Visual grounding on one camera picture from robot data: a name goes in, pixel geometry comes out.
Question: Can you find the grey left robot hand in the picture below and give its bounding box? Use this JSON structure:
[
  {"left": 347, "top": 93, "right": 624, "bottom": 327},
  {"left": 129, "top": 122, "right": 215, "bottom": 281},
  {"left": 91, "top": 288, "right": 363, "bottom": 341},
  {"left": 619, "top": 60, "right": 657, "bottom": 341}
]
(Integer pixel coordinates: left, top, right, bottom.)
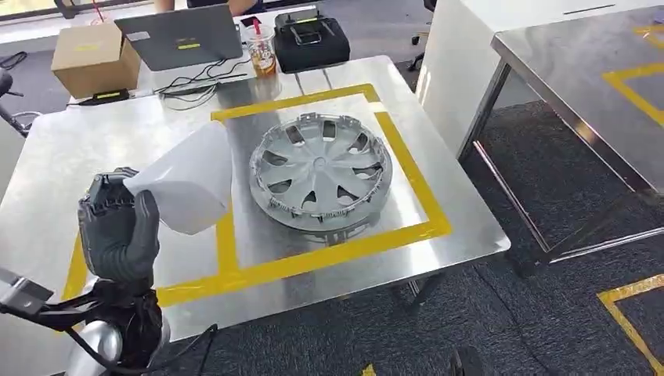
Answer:
[{"left": 78, "top": 167, "right": 161, "bottom": 287}]

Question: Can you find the white plastic shell part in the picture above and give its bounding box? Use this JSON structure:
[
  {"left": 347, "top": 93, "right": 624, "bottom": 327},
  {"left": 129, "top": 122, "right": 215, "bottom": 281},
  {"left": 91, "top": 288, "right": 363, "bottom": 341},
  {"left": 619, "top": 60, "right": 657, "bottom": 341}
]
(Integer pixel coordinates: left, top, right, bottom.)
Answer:
[{"left": 122, "top": 120, "right": 235, "bottom": 237}]

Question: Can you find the black power adapter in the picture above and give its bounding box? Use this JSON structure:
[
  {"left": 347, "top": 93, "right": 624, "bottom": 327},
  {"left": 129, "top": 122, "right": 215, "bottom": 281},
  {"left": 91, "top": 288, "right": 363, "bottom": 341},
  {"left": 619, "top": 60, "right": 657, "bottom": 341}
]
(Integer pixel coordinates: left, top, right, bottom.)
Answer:
[{"left": 66, "top": 89, "right": 132, "bottom": 108}]

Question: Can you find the black stand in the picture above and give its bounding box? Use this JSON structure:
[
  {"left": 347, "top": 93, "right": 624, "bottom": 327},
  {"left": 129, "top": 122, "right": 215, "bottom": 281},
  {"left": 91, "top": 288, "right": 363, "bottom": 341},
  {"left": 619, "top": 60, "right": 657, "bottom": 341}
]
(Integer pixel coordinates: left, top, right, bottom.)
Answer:
[{"left": 0, "top": 67, "right": 31, "bottom": 139}]

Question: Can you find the cardboard box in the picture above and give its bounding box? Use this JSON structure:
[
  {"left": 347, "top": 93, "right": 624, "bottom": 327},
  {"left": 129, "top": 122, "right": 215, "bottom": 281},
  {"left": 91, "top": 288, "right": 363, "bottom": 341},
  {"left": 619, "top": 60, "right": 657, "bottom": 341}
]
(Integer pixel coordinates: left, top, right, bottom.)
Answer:
[{"left": 50, "top": 21, "right": 143, "bottom": 100}]

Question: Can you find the grey laptop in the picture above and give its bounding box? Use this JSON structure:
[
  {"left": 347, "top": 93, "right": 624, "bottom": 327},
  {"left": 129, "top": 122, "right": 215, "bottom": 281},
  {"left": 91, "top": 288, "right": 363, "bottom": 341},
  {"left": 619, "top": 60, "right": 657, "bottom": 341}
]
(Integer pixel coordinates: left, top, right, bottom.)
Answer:
[{"left": 113, "top": 4, "right": 245, "bottom": 73}]

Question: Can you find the grey wheel hub cap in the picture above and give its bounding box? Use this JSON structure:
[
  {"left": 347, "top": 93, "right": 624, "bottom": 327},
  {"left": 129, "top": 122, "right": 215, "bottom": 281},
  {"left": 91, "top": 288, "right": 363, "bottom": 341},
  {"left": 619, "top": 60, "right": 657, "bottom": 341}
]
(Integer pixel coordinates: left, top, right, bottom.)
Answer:
[{"left": 248, "top": 110, "right": 394, "bottom": 236}]

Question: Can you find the plastic drink cup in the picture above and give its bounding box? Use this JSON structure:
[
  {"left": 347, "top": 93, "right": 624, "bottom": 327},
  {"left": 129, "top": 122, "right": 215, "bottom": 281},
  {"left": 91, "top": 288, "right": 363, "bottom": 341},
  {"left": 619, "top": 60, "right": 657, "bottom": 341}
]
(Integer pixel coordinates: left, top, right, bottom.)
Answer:
[{"left": 242, "top": 18, "right": 278, "bottom": 80}]

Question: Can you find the person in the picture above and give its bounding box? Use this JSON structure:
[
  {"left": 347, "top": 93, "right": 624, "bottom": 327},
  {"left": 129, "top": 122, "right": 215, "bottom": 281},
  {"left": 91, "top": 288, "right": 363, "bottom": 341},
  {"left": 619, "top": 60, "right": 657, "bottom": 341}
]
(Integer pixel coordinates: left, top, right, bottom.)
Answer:
[{"left": 153, "top": 0, "right": 266, "bottom": 17}]

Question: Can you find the black carry case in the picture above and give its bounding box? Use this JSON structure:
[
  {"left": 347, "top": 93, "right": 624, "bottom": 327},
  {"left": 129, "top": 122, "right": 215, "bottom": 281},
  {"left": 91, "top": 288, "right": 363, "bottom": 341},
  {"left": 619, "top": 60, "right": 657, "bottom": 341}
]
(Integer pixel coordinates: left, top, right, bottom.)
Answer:
[{"left": 272, "top": 9, "right": 352, "bottom": 75}]

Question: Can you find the steel work table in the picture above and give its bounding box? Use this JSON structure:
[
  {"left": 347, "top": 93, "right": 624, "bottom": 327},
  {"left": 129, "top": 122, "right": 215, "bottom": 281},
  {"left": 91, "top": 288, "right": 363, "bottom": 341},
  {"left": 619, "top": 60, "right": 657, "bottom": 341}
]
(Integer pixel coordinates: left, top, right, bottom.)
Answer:
[
  {"left": 0, "top": 53, "right": 513, "bottom": 376},
  {"left": 456, "top": 5, "right": 664, "bottom": 266}
]

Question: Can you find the black office chair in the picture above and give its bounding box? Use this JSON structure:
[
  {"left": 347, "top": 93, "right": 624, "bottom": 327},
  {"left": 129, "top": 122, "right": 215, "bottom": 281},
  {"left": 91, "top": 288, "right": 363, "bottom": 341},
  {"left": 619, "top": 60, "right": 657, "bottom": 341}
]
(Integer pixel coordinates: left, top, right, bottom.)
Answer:
[{"left": 406, "top": 0, "right": 438, "bottom": 72}]

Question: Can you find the black robot foot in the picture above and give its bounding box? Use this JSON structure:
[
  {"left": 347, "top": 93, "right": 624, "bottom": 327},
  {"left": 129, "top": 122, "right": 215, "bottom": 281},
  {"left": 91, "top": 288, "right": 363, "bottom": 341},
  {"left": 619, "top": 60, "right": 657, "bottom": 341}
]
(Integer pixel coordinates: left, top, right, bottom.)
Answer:
[{"left": 448, "top": 345, "right": 486, "bottom": 376}]

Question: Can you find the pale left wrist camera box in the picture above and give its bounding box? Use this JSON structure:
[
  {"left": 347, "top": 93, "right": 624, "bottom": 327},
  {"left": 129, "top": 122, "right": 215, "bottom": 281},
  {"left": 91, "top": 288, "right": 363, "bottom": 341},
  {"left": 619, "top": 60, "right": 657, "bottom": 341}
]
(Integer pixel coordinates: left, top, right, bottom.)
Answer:
[{"left": 0, "top": 266, "right": 55, "bottom": 319}]

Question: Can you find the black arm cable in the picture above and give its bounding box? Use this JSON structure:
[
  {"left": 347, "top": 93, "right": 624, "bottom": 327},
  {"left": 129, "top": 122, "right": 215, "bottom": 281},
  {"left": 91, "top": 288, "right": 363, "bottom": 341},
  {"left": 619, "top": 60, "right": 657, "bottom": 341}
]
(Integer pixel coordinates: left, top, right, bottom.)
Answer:
[{"left": 62, "top": 324, "right": 220, "bottom": 376}]

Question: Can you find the black cable bundle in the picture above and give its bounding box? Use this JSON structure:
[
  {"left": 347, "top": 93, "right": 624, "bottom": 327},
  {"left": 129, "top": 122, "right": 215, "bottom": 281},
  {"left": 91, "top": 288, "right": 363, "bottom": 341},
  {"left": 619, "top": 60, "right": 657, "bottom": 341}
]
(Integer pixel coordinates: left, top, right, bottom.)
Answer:
[{"left": 154, "top": 56, "right": 254, "bottom": 113}]

